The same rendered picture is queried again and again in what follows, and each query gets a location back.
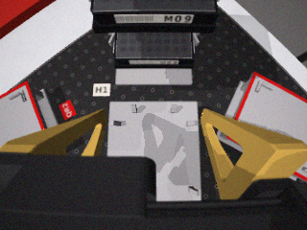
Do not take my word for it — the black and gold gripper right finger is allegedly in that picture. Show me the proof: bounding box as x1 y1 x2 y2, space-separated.
201 108 307 199

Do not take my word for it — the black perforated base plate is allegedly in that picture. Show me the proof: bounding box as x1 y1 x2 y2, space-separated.
13 6 307 200

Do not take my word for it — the grey slotted shelf rack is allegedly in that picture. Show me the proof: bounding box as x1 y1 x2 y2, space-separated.
108 34 200 85

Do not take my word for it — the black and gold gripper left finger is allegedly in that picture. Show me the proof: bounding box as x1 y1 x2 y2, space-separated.
0 109 107 155

